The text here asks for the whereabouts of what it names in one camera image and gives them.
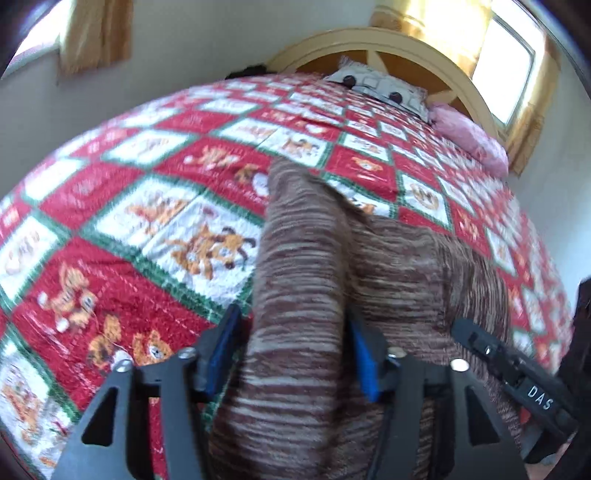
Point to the pink pillow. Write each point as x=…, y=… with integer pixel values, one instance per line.
x=469, y=136

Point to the grey patterned pillow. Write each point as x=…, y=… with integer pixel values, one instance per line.
x=385, y=88

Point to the red checkered bed quilt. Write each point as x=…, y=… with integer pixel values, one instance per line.
x=131, y=239

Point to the black item beside bed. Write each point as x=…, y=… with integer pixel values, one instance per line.
x=250, y=71

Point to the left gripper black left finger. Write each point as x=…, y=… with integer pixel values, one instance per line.
x=163, y=401

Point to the back window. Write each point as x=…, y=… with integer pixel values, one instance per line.
x=503, y=69

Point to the back window left curtain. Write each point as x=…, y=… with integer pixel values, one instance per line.
x=456, y=28

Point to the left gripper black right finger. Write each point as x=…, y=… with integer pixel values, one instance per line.
x=442, y=407

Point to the back window right curtain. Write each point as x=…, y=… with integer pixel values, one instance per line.
x=526, y=131

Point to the left window yellow curtain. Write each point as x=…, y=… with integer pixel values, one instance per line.
x=98, y=33

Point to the yellow wooden headboard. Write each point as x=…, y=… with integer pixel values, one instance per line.
x=392, y=53

